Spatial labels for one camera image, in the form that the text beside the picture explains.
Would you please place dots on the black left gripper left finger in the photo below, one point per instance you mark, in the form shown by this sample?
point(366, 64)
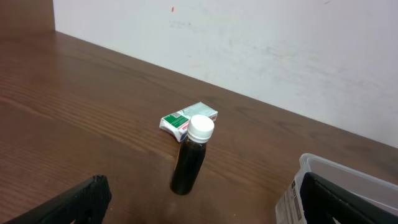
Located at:
point(86, 202)

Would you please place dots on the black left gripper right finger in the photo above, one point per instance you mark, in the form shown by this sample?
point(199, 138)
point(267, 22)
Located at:
point(325, 202)

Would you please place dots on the clear plastic container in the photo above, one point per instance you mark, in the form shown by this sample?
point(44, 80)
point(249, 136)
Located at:
point(378, 192)

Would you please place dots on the white green medicine box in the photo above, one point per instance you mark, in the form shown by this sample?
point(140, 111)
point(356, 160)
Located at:
point(176, 123)

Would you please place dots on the dark bottle white cap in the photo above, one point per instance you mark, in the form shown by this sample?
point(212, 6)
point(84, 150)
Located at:
point(191, 154)

